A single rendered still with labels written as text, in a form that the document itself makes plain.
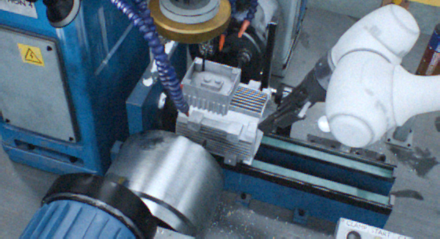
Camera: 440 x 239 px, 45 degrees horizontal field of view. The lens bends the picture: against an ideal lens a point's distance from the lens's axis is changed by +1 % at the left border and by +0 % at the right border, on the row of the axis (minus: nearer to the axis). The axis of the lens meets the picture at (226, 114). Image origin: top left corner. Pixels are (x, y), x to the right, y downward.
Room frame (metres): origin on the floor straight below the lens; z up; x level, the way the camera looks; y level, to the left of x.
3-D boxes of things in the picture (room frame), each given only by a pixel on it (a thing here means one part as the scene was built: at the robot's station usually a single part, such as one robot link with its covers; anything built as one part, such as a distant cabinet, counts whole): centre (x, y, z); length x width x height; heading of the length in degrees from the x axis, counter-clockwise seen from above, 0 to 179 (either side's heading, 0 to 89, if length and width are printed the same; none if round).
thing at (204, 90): (0.95, 0.04, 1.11); 0.12 x 0.11 x 0.07; 75
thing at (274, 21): (1.05, -0.10, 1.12); 0.04 x 0.03 x 0.26; 76
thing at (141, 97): (0.99, 0.21, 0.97); 0.30 x 0.11 x 0.34; 166
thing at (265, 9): (1.27, -0.02, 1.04); 0.41 x 0.25 x 0.25; 166
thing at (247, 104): (0.94, 0.01, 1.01); 0.20 x 0.19 x 0.19; 75
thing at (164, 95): (0.97, 0.15, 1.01); 0.15 x 0.02 x 0.15; 166
